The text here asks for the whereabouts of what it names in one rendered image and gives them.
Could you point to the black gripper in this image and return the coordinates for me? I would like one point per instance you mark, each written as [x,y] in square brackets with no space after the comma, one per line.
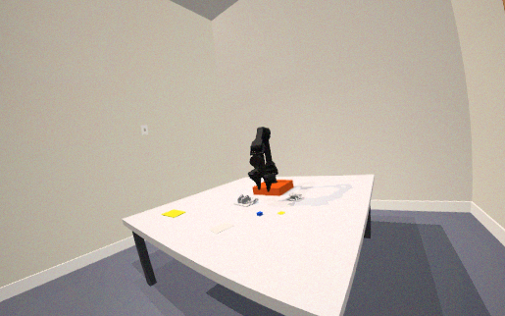
[267,178]

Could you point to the yellow flat plate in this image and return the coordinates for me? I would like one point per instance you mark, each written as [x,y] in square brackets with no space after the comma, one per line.
[174,213]

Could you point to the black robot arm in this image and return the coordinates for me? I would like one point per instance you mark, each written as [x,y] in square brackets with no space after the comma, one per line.
[258,147]

